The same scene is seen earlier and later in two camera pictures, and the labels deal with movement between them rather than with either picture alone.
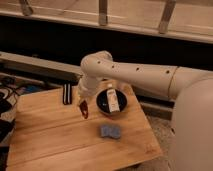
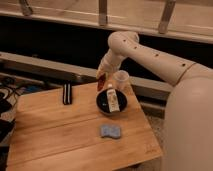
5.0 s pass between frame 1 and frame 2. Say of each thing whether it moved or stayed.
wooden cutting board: stayed
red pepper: moved
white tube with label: stayed
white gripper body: moved
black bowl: stayed
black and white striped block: stayed
